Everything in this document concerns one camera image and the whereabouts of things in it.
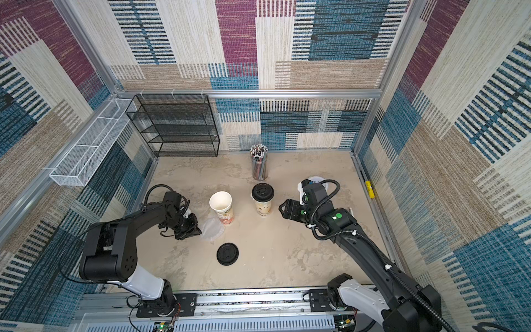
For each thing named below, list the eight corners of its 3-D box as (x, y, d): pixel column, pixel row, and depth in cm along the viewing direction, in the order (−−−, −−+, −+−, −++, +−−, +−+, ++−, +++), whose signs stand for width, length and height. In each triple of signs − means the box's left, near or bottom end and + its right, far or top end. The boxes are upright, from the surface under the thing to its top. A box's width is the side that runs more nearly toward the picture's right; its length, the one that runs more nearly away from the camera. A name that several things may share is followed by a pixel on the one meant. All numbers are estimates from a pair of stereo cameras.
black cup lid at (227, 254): (216, 265, 84) (214, 264, 82) (219, 244, 89) (218, 242, 88) (237, 265, 84) (237, 264, 82) (239, 244, 89) (239, 242, 88)
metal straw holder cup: (252, 180, 110) (250, 155, 95) (253, 169, 115) (251, 144, 100) (267, 180, 110) (267, 155, 95) (267, 169, 115) (267, 144, 100)
